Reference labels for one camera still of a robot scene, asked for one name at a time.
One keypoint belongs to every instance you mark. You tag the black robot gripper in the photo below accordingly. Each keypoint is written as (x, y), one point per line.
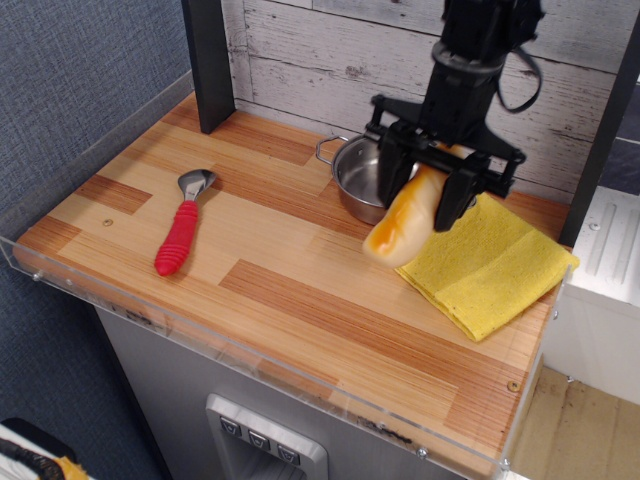
(448, 131)

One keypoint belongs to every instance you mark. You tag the cream bread bun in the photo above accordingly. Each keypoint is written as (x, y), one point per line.
(410, 220)

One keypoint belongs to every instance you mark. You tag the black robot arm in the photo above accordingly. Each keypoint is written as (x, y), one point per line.
(486, 25)

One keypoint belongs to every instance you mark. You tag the small steel pot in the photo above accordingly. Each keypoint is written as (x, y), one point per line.
(354, 167)

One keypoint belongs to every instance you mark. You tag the yellow folded cloth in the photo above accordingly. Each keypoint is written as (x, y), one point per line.
(489, 268)

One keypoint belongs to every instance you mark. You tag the white side unit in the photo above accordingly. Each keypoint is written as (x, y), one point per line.
(593, 336)

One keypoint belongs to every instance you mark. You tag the silver dispenser panel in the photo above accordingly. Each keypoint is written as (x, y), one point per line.
(262, 440)

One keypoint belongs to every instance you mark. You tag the grey toy fridge cabinet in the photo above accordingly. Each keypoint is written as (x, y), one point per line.
(172, 384)

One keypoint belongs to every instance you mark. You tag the black and orange object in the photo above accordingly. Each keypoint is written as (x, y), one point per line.
(28, 452)

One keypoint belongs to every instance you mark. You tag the dark right post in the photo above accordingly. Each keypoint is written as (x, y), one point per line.
(612, 117)

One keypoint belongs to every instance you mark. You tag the dark post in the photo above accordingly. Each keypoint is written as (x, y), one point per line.
(209, 58)
(612, 117)

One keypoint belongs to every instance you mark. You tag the dark left post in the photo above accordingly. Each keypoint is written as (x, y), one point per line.
(209, 58)

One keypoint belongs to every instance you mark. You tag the red handled metal spoon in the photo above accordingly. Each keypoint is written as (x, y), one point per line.
(176, 247)

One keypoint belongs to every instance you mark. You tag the clear acrylic guard rail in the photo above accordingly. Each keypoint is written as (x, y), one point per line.
(275, 282)

